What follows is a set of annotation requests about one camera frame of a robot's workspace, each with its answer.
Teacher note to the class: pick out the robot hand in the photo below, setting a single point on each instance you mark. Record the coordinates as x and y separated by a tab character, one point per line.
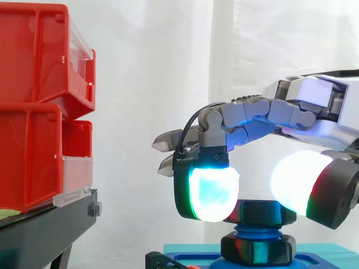
308	92

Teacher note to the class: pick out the blue threaded bolt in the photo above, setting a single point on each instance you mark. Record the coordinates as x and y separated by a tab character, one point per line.
256	232

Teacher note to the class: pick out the turquoise plate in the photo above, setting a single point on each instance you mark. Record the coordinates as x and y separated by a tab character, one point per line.
331	250

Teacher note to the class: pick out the blue plate with square hollows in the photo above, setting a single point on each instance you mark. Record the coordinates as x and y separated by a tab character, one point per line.
305	262

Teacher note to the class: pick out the black-and-orange clip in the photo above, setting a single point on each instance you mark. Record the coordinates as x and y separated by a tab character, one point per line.
160	260

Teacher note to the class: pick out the red bin with clear plate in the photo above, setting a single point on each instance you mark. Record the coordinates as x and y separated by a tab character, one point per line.
36	56
31	157

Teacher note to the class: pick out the black stand with green tape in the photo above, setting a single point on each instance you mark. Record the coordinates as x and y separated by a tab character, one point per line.
45	232

